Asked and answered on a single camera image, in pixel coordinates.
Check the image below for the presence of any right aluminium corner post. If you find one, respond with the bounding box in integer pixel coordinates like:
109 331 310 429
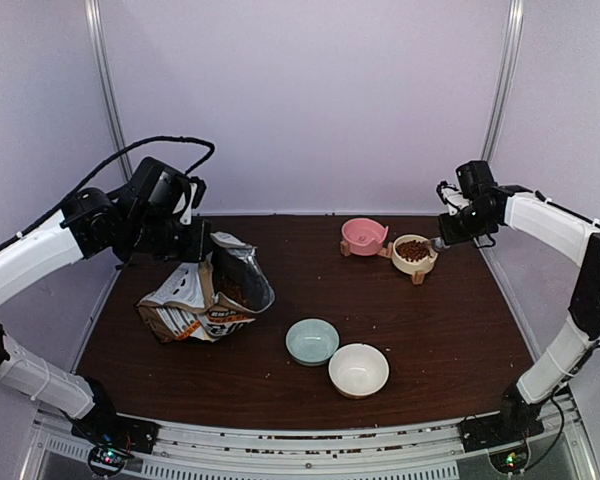
481 0 525 163

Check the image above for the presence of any white ceramic bowl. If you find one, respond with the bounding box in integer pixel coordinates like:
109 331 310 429
328 343 390 399

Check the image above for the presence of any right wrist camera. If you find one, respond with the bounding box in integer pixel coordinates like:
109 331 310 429
436 180 470 215

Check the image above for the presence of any teal ceramic bowl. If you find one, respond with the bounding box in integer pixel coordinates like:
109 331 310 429
285 318 340 367

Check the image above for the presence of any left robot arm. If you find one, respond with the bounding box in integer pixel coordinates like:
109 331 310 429
0 157 213 444

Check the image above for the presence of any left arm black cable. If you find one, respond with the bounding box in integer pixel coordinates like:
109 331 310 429
0 135 216 261

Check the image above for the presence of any left aluminium corner post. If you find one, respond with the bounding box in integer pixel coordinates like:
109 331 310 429
84 0 134 176

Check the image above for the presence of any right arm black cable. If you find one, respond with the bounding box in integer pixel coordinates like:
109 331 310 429
544 339 600 451

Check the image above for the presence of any pink pet bowl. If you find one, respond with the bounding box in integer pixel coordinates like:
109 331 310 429
340 217 389 257

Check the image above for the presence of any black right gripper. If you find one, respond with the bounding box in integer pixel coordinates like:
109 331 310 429
438 202 495 245

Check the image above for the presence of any cream pet bowl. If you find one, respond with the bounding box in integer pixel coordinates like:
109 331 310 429
391 234 438 285

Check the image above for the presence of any metal food scoop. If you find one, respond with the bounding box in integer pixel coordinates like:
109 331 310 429
429 237 449 253

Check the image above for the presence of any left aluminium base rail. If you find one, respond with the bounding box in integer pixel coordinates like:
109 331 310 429
70 270 120 374

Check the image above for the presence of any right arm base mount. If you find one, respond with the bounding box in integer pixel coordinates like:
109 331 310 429
458 393 544 475

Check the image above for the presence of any aluminium corner post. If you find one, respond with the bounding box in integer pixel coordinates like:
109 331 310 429
84 0 134 176
481 0 525 163

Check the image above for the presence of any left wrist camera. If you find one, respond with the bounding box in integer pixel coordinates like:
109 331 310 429
174 176 207 225

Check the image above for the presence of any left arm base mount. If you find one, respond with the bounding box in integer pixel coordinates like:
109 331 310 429
65 377 159 478

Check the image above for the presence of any front aluminium frame rail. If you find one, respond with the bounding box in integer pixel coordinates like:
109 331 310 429
29 384 596 480

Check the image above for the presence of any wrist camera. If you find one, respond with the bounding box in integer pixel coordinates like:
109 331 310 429
436 180 470 215
174 176 207 225

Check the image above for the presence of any dog food bag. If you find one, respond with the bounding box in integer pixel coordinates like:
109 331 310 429
136 232 275 343

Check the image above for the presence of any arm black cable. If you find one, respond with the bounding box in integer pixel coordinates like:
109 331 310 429
544 339 600 451
0 135 216 261

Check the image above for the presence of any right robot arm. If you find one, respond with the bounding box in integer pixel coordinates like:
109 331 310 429
434 161 600 442

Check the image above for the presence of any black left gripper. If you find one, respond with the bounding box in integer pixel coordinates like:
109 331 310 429
124 213 213 263

